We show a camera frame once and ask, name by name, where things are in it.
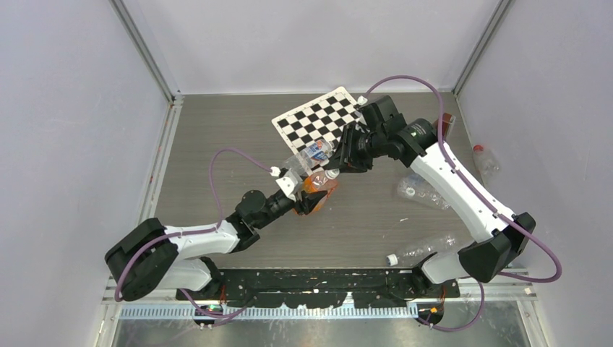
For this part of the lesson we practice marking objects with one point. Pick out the upright bottle white red cap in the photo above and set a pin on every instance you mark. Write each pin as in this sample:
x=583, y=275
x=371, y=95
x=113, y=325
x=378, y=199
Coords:
x=415, y=188

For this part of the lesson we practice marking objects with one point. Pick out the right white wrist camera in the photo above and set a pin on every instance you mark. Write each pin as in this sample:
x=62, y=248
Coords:
x=362, y=103

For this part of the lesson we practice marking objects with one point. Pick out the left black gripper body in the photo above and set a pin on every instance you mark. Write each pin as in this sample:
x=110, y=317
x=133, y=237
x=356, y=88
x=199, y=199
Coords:
x=301, y=205

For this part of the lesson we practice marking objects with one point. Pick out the white green cap front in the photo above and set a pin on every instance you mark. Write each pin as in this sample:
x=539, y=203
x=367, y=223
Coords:
x=332, y=173

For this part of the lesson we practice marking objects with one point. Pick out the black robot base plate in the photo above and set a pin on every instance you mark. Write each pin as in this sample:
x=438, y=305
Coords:
x=319, y=288

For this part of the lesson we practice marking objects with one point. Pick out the black white chessboard mat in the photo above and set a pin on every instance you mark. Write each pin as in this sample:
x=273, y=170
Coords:
x=321, y=118

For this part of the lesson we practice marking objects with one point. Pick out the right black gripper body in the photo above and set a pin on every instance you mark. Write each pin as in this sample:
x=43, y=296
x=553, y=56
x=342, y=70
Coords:
x=358, y=147

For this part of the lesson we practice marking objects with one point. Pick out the clear bottle blue label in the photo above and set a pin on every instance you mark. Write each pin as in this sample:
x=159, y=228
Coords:
x=309, y=158

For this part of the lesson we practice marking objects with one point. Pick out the clear plastic bottle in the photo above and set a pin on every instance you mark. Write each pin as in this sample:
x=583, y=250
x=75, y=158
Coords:
x=417, y=251

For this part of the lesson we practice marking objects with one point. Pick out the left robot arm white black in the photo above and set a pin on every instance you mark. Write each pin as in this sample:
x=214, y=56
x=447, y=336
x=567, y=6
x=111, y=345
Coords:
x=154, y=256

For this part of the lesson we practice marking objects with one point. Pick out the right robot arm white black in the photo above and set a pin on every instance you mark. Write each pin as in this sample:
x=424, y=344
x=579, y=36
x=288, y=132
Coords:
x=497, y=235

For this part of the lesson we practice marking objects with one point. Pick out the orange crushed plastic bottle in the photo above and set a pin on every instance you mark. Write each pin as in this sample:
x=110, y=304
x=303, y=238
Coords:
x=318, y=182

